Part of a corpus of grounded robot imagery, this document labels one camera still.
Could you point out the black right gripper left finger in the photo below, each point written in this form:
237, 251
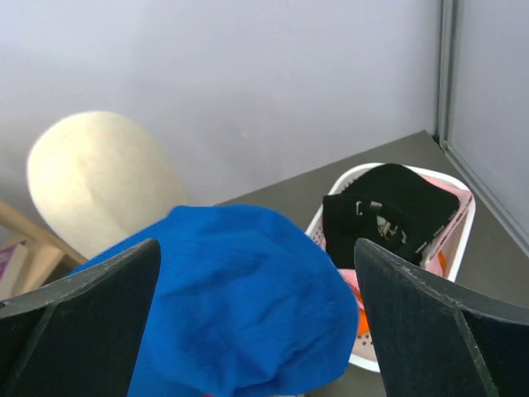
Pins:
80, 335

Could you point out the wooden shelf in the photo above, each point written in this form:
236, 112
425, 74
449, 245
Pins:
46, 251

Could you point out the beige mannequin head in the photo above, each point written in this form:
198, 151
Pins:
98, 177

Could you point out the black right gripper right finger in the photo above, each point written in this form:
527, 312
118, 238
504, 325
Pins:
433, 337

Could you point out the orange cap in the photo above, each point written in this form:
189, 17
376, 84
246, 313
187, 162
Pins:
363, 322

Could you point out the blue cap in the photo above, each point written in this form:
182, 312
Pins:
245, 301

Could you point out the light pink cap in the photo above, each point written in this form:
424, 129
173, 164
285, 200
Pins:
435, 247

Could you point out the black cap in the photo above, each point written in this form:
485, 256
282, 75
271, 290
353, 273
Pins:
390, 205

